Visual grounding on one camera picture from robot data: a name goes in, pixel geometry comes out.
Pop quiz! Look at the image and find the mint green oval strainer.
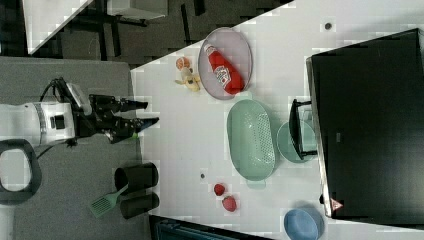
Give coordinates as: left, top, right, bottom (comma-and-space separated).
226, 93, 276, 190

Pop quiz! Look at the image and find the peeled toy banana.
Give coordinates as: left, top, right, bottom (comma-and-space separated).
176, 67, 201, 92

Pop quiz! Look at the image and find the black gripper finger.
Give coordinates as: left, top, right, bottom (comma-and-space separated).
116, 98, 148, 112
116, 117, 159, 139

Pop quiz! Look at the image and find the large red toy strawberry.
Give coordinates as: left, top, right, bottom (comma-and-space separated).
222, 196, 237, 212

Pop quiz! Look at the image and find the mint green round plate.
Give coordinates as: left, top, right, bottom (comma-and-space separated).
277, 121, 317, 163

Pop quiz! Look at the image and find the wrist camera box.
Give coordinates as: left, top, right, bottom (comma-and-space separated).
66, 83, 92, 115

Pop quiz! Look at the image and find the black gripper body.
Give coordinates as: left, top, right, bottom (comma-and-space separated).
75, 94, 129, 144

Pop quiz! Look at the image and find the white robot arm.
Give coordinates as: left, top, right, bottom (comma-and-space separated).
1, 94, 159, 147

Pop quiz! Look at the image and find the small red toy strawberry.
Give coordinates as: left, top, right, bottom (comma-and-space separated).
214, 184, 225, 196

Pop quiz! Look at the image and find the grey oval plate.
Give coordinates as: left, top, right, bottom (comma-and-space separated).
198, 27, 252, 100

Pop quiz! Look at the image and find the black toaster oven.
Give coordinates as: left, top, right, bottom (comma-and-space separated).
306, 28, 424, 228

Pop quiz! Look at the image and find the green slotted spatula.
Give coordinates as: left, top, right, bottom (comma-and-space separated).
89, 185, 128, 218

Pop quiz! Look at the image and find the blue bowl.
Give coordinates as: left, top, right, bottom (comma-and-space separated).
283, 208, 325, 240

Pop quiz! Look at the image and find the black utensil cup with spatula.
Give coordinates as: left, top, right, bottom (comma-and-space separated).
114, 162, 159, 195

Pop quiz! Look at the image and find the toy orange half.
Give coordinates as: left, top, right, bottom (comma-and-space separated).
176, 57, 191, 70

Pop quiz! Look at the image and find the red ketchup bottle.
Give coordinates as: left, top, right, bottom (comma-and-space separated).
204, 44, 245, 95

